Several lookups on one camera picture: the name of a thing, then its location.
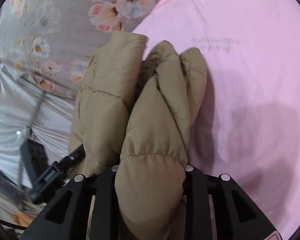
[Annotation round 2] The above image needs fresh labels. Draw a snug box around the pink printed bed sheet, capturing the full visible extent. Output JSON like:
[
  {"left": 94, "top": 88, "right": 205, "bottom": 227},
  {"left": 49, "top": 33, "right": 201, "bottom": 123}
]
[{"left": 135, "top": 0, "right": 300, "bottom": 239}]

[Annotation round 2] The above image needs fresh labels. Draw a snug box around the silver satin curtain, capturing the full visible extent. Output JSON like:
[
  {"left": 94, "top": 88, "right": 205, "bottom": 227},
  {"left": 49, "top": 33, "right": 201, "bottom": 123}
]
[{"left": 0, "top": 63, "right": 74, "bottom": 187}]

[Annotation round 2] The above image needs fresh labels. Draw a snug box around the olive quilted puffer jacket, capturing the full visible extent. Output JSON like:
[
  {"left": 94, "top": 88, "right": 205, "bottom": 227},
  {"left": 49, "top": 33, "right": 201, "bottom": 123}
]
[{"left": 68, "top": 31, "right": 207, "bottom": 239}]

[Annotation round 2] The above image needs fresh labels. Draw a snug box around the grey floral blanket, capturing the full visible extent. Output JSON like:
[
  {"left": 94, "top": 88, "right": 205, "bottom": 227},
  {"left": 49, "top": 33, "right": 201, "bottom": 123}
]
[{"left": 0, "top": 0, "right": 159, "bottom": 98}]

